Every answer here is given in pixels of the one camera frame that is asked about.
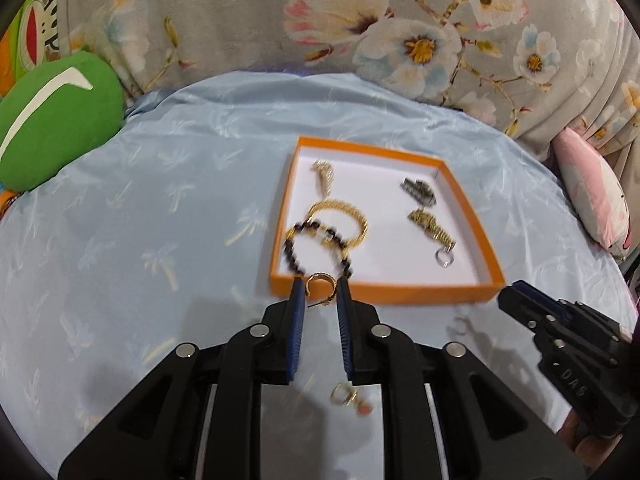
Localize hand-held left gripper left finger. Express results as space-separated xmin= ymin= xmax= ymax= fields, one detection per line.
xmin=57 ymin=280 xmax=307 ymax=480

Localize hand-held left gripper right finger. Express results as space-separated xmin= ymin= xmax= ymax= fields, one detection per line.
xmin=337 ymin=280 xmax=586 ymax=480

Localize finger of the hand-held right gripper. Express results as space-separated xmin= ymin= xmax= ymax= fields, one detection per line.
xmin=512 ymin=280 xmax=576 ymax=318
xmin=497 ymin=285 xmax=561 ymax=333

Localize hoop earring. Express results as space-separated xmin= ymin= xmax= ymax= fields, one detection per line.
xmin=305 ymin=272 xmax=337 ymax=308

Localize orange cardboard box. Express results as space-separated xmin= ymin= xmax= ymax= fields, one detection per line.
xmin=269 ymin=135 xmax=506 ymax=307

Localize black bead bracelet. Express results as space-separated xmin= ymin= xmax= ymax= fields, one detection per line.
xmin=282 ymin=220 xmax=353 ymax=281

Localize gold link bracelet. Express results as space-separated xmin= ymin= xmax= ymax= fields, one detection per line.
xmin=407 ymin=209 xmax=457 ymax=252

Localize gold braided bangle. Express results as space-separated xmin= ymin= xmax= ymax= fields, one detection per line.
xmin=306 ymin=199 xmax=370 ymax=248

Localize pearl bracelet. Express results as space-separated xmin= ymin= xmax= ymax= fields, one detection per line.
xmin=310 ymin=159 xmax=337 ymax=200

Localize silver watch band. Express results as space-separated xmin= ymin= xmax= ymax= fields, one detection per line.
xmin=400 ymin=177 xmax=437 ymax=207

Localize gold dangle earring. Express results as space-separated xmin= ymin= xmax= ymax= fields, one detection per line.
xmin=328 ymin=382 xmax=373 ymax=417

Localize pink pillow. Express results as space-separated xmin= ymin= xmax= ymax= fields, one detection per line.
xmin=552 ymin=127 xmax=631 ymax=261

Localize grey floral blanket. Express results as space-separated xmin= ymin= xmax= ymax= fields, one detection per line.
xmin=55 ymin=0 xmax=640 ymax=171

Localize green plush pillow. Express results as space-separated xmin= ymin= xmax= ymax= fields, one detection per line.
xmin=0 ymin=51 xmax=125 ymax=192

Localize cartoon printed blanket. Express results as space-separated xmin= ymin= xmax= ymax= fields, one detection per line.
xmin=0 ymin=0 xmax=71 ymax=211

